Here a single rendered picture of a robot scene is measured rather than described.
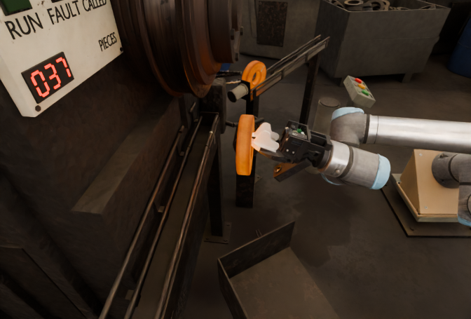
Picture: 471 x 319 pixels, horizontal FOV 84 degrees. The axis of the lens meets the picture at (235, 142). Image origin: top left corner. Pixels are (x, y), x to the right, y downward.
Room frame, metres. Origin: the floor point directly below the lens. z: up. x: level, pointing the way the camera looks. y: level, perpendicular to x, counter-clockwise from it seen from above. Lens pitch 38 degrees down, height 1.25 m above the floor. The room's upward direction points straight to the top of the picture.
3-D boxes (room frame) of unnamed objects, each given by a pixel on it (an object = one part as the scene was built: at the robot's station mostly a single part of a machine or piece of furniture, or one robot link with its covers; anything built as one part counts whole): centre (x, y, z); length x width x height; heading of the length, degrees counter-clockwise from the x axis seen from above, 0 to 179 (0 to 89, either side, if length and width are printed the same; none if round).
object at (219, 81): (0.99, 0.10, 0.68); 0.11 x 0.08 x 0.24; 83
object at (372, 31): (3.03, -1.46, 0.39); 1.03 x 0.83 x 0.77; 98
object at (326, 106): (1.32, -0.54, 0.26); 0.12 x 0.12 x 0.52
